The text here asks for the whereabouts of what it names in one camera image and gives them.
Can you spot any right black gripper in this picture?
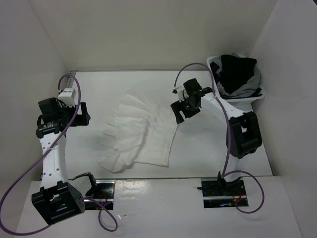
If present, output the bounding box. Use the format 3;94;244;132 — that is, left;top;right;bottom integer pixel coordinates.
170;95;201;124

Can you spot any white pleated skirt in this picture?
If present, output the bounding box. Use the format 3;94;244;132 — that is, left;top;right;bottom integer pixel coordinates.
99;91;177;173

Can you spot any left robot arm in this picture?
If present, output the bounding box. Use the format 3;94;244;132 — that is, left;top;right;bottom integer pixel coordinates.
32;98;90;225

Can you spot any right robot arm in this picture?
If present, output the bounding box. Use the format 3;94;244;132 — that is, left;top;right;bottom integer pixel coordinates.
170;78;262;195

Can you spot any white plastic basket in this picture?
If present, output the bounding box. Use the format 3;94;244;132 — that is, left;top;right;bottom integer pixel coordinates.
206;56;265;104

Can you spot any black skirt in basket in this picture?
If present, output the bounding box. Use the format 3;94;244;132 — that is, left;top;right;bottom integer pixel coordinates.
210;53;263;98

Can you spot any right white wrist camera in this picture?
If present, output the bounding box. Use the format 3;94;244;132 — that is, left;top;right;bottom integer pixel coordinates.
172;86;189;102

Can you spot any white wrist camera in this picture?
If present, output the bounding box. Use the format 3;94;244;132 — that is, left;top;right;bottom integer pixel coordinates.
57;88;76;108
172;86;189;102

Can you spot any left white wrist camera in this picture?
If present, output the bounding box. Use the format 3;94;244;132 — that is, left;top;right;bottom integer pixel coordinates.
57;88;76;108

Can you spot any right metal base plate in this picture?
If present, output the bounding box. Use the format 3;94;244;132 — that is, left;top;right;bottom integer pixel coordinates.
197;178;249;208

